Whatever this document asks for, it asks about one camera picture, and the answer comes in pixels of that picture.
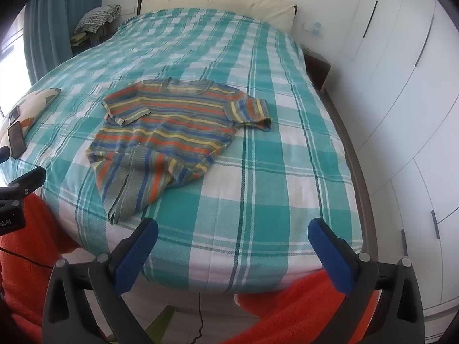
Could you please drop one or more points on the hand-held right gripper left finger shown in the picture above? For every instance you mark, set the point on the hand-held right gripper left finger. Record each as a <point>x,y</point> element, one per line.
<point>136,254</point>

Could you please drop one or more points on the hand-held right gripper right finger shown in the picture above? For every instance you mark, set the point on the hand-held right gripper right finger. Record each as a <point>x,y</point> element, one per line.
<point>330,258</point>

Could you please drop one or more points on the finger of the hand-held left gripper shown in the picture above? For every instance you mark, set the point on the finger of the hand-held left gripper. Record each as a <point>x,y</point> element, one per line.
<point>30,181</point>
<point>3,154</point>

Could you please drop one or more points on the striped knit t-shirt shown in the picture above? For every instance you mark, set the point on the striped knit t-shirt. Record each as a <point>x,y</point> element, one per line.
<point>172,125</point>

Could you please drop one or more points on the black phone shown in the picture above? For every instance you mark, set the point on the black phone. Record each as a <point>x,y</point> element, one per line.
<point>17,139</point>

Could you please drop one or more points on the small dark device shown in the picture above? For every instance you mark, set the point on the small dark device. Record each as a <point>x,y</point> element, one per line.
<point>13,115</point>

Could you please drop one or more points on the printed cushion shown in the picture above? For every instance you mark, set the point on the printed cushion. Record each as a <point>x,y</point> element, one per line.
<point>36,104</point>

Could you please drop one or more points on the orange fleece cloth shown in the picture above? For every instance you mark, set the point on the orange fleece cloth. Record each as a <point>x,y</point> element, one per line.
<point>287,311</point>

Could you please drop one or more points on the yellow-green object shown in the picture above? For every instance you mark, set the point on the yellow-green object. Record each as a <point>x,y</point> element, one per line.
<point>159,324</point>

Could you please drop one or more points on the window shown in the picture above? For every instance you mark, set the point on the window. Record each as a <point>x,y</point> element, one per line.
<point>12,68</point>

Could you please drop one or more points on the bed with teal plaid cover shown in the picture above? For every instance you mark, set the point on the bed with teal plaid cover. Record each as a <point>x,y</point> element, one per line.
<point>251,186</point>

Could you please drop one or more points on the teal curtain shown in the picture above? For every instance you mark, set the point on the teal curtain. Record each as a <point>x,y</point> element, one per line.
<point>46,25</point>

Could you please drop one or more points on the olive green cloth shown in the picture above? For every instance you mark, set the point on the olive green cloth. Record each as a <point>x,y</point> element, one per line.
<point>79,38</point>

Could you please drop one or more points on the dark bedside table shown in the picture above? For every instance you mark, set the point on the dark bedside table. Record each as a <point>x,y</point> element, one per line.
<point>96,37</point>

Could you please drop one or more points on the white wardrobe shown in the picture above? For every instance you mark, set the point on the white wardrobe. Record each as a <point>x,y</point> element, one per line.
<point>394,114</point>

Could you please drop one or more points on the folded checked cloth pile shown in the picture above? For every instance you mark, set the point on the folded checked cloth pile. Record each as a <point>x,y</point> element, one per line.
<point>96,18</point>

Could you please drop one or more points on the brown bedside table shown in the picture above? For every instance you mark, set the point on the brown bedside table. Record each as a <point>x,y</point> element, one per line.
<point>317,68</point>

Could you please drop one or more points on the cream padded headboard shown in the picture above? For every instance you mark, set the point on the cream padded headboard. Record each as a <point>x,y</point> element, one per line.
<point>215,1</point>

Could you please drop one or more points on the grey bed frame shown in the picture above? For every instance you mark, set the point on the grey bed frame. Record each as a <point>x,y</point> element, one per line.
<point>353,172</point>

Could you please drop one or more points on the white wall switch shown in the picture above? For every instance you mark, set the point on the white wall switch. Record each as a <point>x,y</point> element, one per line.
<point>313,28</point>

